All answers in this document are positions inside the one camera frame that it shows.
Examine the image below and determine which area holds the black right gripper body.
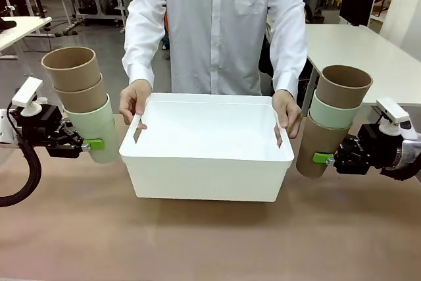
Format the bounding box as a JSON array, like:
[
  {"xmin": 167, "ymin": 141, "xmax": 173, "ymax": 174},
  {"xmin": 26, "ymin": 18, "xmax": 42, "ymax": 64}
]
[{"xmin": 338, "ymin": 123, "xmax": 404, "ymax": 176}]

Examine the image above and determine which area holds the white plastic storage basket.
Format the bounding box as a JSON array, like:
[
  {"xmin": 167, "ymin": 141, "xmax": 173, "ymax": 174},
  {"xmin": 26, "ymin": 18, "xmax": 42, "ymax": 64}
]
[{"xmin": 118, "ymin": 92, "xmax": 295, "ymax": 203}]

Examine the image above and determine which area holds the person right hand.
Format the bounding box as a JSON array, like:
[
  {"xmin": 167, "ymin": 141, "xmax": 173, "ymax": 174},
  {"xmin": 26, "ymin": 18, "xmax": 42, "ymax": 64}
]
[{"xmin": 118, "ymin": 79, "xmax": 153, "ymax": 130}]

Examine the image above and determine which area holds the person left hand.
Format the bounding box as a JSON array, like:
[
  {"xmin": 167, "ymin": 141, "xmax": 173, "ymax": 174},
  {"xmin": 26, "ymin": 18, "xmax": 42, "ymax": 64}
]
[{"xmin": 270, "ymin": 89, "xmax": 303, "ymax": 140}]

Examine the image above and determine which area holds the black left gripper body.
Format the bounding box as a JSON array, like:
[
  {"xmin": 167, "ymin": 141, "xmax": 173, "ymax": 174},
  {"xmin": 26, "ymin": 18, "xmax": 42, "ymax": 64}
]
[{"xmin": 18, "ymin": 104, "xmax": 67, "ymax": 159}]

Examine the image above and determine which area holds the person torso white shirt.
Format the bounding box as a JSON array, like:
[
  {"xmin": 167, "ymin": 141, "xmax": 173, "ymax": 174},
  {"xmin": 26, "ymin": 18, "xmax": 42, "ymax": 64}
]
[{"xmin": 131, "ymin": 0, "xmax": 305, "ymax": 97}]

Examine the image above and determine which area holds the light green plastic cup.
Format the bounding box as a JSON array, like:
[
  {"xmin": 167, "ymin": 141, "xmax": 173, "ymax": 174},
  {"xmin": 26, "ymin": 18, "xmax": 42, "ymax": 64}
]
[
  {"xmin": 309, "ymin": 91, "xmax": 362, "ymax": 130},
  {"xmin": 62, "ymin": 93, "xmax": 120, "ymax": 165}
]

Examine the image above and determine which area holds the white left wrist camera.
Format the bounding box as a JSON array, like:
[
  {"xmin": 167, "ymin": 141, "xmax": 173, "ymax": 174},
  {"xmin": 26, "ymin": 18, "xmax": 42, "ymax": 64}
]
[{"xmin": 11, "ymin": 76, "xmax": 49, "ymax": 118}]

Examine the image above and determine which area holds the person left forearm white sleeve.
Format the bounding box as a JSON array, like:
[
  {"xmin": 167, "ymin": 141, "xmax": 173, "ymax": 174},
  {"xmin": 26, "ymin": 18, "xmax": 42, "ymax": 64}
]
[{"xmin": 268, "ymin": 0, "xmax": 309, "ymax": 98}]

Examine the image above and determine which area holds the person right forearm white sleeve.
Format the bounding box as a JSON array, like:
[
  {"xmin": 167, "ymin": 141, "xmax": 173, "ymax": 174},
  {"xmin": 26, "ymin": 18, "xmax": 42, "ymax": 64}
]
[{"xmin": 122, "ymin": 0, "xmax": 167, "ymax": 88}]

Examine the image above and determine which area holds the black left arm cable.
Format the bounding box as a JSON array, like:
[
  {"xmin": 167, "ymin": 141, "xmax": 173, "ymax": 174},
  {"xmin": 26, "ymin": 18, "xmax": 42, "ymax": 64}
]
[{"xmin": 0, "ymin": 102, "xmax": 43, "ymax": 209}]

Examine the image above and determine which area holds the white side table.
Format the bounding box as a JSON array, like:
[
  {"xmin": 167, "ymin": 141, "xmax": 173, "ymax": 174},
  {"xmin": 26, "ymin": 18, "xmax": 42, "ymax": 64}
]
[{"xmin": 301, "ymin": 23, "xmax": 421, "ymax": 115}]

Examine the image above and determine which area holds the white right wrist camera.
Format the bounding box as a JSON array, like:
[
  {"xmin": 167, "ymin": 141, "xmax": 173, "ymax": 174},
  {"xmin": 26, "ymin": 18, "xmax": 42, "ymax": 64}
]
[{"xmin": 376, "ymin": 97, "xmax": 419, "ymax": 141}]

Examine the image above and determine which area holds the white desk with black object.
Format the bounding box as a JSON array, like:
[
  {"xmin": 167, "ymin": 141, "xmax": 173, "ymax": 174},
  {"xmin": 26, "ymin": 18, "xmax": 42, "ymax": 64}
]
[{"xmin": 0, "ymin": 16, "xmax": 53, "ymax": 60}]

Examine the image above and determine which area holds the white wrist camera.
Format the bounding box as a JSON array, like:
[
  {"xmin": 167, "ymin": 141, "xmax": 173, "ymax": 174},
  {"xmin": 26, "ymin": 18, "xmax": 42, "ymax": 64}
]
[
  {"xmin": 11, "ymin": 76, "xmax": 49, "ymax": 118},
  {"xmin": 376, "ymin": 97, "xmax": 419, "ymax": 141}
]

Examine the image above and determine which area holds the brown plastic cup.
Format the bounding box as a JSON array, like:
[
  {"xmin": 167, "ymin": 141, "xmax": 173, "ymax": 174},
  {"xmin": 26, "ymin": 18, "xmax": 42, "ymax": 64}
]
[
  {"xmin": 316, "ymin": 64, "xmax": 374, "ymax": 109},
  {"xmin": 295, "ymin": 109, "xmax": 351, "ymax": 180},
  {"xmin": 52, "ymin": 72, "xmax": 110, "ymax": 113},
  {"xmin": 41, "ymin": 46, "xmax": 101, "ymax": 93}
]

